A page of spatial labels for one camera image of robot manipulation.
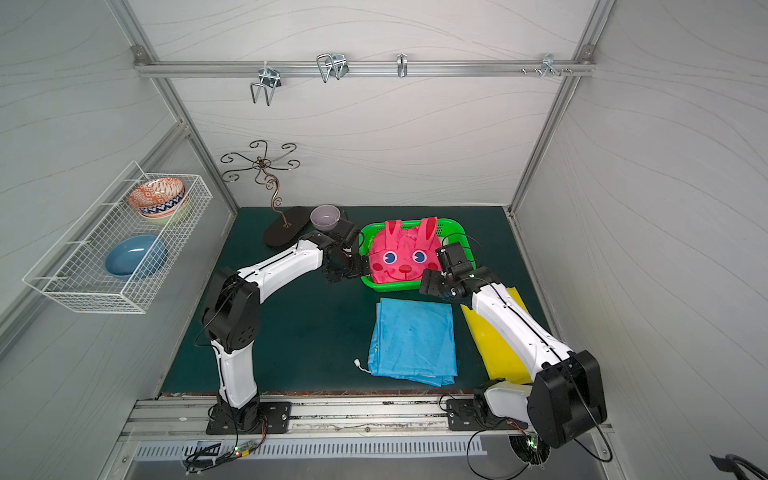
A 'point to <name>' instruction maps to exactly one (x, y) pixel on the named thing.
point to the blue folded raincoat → (413, 341)
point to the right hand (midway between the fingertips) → (437, 283)
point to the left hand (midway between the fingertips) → (360, 275)
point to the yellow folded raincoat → (500, 360)
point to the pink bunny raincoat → (398, 255)
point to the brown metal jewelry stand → (298, 217)
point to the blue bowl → (136, 257)
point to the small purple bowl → (325, 217)
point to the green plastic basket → (449, 231)
